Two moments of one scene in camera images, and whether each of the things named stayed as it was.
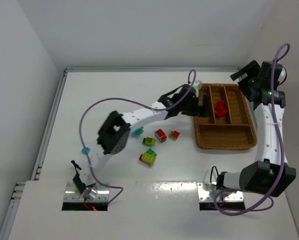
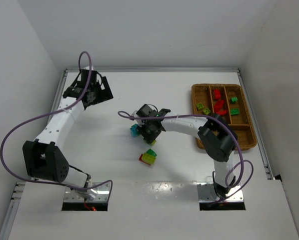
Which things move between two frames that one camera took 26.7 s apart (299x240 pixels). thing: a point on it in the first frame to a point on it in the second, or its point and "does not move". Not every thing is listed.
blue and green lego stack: (137, 131) does not move
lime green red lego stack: (149, 157) does not move
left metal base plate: (72, 194) does not move
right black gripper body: (246, 73) to (146, 133)
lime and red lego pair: (174, 134) to (222, 112)
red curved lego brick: (160, 135) to (218, 105)
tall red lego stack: (220, 110) to (217, 93)
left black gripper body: (199, 105) to (99, 91)
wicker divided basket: (229, 126) does not move
